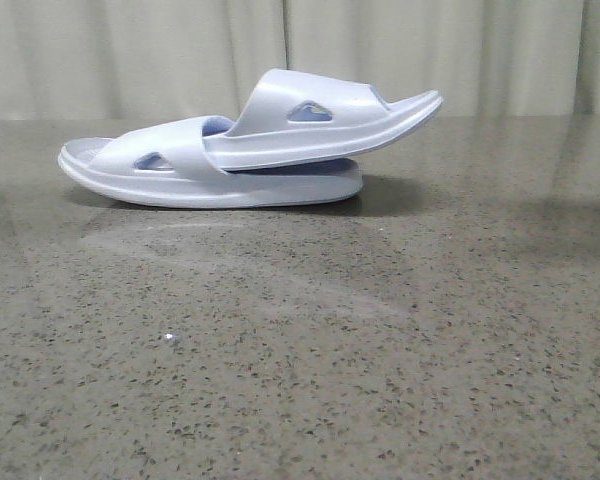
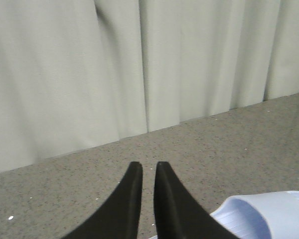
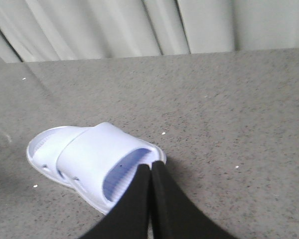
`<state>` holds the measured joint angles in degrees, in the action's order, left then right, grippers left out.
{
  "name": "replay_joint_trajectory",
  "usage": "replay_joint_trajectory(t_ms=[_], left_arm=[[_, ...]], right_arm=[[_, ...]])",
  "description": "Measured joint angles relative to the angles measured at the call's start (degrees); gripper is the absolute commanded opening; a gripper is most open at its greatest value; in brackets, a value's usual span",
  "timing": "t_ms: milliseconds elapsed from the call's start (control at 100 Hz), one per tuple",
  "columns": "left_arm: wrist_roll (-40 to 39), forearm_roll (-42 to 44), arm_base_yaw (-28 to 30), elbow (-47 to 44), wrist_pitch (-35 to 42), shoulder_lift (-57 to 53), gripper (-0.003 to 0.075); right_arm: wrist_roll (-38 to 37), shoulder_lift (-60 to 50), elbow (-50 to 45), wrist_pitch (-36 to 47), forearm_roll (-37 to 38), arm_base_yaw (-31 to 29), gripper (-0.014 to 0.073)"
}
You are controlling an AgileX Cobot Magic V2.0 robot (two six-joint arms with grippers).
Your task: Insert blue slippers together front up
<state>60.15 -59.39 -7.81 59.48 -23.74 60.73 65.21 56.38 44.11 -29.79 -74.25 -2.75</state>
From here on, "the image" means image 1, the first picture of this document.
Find light blue slipper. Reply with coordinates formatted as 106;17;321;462
58;116;363;209
204;69;443;171

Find grey-green pleated curtain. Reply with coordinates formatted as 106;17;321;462
0;1;600;120

